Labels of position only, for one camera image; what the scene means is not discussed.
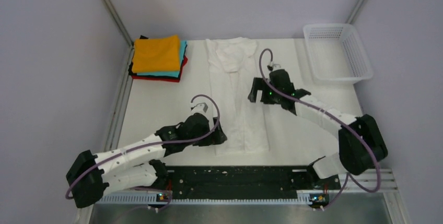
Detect white plastic basket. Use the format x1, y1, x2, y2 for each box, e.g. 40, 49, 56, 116
303, 23, 374, 85

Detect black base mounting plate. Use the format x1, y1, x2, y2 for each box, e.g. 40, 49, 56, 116
151, 166, 341, 200

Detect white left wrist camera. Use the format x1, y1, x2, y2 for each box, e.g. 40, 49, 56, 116
191, 102, 208, 116

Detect folded teal t shirt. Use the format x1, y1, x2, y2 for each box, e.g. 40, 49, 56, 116
137, 40, 188, 78

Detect white slotted cable duct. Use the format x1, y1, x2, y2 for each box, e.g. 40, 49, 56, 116
97, 191, 312, 205

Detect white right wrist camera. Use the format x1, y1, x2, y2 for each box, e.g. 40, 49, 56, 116
266, 62, 282, 72

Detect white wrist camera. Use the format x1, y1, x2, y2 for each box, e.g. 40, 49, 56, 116
191, 102, 208, 116
266, 62, 282, 72

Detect left aluminium frame rail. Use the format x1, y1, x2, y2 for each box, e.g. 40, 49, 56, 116
100, 0, 133, 151

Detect folded orange t shirt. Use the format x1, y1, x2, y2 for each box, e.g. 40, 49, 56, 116
132, 35, 181, 74

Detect folded red t shirt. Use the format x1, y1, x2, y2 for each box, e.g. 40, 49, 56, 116
129, 55, 188, 83

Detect white t shirt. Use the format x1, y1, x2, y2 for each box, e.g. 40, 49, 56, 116
205, 37, 270, 156

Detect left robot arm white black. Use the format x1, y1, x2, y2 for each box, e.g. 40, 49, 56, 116
65, 113, 227, 208

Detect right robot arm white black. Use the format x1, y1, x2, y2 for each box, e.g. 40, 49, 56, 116
248, 69, 388, 188

